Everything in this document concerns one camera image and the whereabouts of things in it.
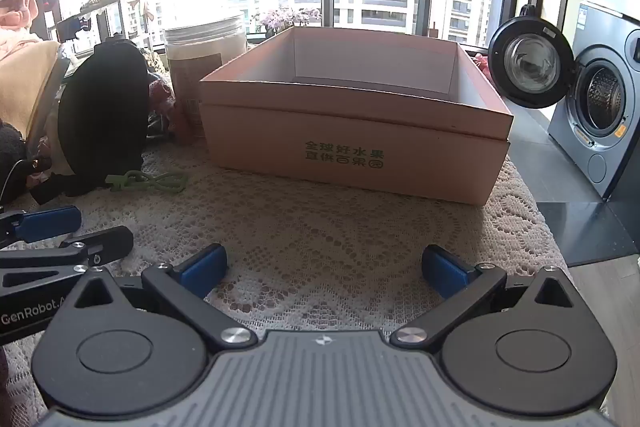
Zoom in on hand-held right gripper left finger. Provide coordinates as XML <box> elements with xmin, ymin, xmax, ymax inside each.
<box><xmin>70</xmin><ymin>243</ymin><xmax>258</xmax><ymax>350</ymax></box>

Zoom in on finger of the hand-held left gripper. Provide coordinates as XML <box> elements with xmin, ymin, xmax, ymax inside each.
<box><xmin>0</xmin><ymin>206</ymin><xmax>82</xmax><ymax>250</ymax></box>
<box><xmin>0</xmin><ymin>226</ymin><xmax>135</xmax><ymax>304</ymax></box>

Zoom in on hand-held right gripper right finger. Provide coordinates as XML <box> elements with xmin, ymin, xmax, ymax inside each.
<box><xmin>390</xmin><ymin>244</ymin><xmax>573</xmax><ymax>350</ymax></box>

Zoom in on dark cloth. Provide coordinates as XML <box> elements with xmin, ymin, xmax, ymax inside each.
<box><xmin>0</xmin><ymin>119</ymin><xmax>31</xmax><ymax>202</ymax></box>

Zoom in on black bag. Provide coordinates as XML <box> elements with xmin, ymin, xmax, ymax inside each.
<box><xmin>31</xmin><ymin>38</ymin><xmax>153</xmax><ymax>205</ymax></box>

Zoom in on beige blanket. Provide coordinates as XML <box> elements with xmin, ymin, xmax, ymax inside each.
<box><xmin>0</xmin><ymin>32</ymin><xmax>66</xmax><ymax>148</ymax></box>

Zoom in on pink floral cloth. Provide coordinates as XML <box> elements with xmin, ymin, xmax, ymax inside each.
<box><xmin>147</xmin><ymin>77</ymin><xmax>206</xmax><ymax>142</ymax></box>

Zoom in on pink cardboard box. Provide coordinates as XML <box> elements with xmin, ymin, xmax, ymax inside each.
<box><xmin>199</xmin><ymin>27</ymin><xmax>515</xmax><ymax>206</ymax></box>

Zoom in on white plastic jar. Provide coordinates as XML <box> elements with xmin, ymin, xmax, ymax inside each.
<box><xmin>163</xmin><ymin>14</ymin><xmax>249</xmax><ymax>140</ymax></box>

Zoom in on pink printed clothes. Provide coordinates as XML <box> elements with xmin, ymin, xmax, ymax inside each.
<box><xmin>0</xmin><ymin>0</ymin><xmax>40</xmax><ymax>58</ymax></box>

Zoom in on metal shoe rack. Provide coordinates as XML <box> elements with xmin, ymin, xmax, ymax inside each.
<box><xmin>56</xmin><ymin>0</ymin><xmax>151</xmax><ymax>52</ymax></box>

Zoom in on round washing machine door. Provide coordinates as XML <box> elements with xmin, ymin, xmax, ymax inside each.
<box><xmin>487</xmin><ymin>14</ymin><xmax>576</xmax><ymax>110</ymax></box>

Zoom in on potted pink orchid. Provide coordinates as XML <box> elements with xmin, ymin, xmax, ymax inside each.
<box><xmin>257</xmin><ymin>7</ymin><xmax>322</xmax><ymax>38</ymax></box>

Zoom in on grey washing machine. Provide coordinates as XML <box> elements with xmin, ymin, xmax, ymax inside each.
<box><xmin>547</xmin><ymin>2</ymin><xmax>640</xmax><ymax>202</ymax></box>

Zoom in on green cord with clip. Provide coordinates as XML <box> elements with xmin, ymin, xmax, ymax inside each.
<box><xmin>106</xmin><ymin>170</ymin><xmax>191</xmax><ymax>194</ymax></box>

